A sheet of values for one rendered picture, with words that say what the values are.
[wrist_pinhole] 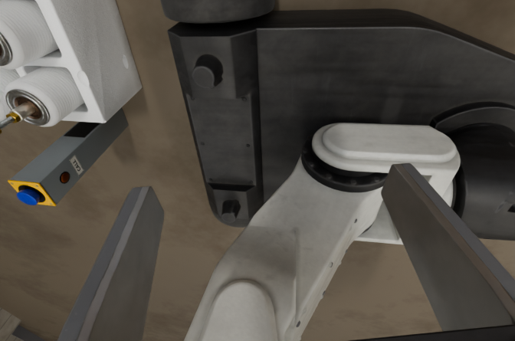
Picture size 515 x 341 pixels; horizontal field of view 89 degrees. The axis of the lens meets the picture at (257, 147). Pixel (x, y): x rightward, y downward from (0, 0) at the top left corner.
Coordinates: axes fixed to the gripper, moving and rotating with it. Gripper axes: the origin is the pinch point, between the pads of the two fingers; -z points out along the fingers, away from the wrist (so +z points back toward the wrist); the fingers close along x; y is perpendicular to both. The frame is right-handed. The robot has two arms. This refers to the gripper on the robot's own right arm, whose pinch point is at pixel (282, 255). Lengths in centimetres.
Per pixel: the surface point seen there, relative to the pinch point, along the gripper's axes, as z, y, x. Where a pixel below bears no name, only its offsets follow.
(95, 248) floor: -70, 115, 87
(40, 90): -40, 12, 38
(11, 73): -49, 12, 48
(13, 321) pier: -88, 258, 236
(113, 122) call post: -58, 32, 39
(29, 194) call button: -32, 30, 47
